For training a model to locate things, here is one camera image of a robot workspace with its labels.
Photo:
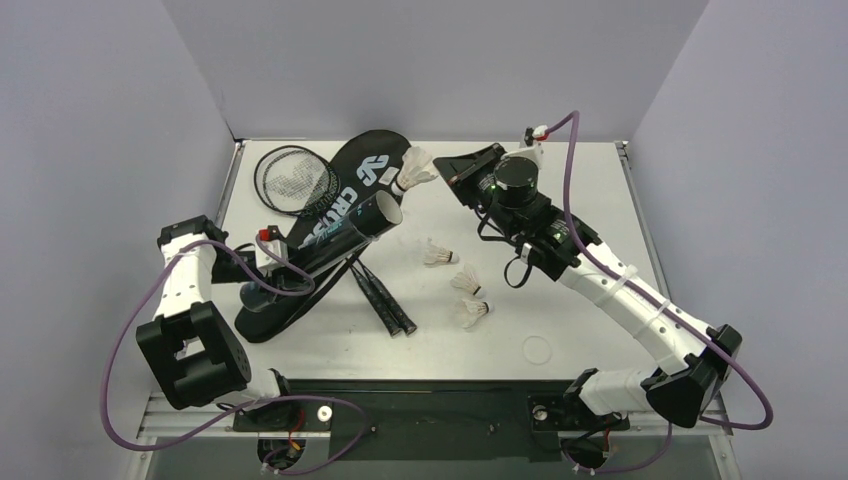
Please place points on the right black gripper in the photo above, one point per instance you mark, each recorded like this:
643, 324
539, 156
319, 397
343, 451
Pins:
475, 176

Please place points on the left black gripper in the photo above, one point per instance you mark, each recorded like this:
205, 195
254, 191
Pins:
266, 279

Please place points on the white shuttlecock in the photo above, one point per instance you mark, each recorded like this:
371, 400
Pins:
468, 282
437, 255
417, 168
469, 312

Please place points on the black shuttlecock tube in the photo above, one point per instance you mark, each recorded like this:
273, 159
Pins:
362, 225

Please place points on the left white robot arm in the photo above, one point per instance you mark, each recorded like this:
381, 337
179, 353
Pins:
194, 355

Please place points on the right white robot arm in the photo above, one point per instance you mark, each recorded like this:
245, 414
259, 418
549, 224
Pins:
689, 354

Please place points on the black badminton racket upper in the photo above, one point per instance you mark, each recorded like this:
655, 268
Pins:
290, 179

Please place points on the black badminton racket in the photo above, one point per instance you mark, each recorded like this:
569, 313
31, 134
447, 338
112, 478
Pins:
394, 305
290, 179

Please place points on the black badminton racket lower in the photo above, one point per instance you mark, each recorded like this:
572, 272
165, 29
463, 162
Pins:
394, 305

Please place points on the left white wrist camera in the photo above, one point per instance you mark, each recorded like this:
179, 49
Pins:
272, 250

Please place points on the aluminium frame rail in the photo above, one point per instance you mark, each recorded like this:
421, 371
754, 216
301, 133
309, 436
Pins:
161, 419

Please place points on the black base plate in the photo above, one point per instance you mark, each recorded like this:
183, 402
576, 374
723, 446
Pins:
434, 419

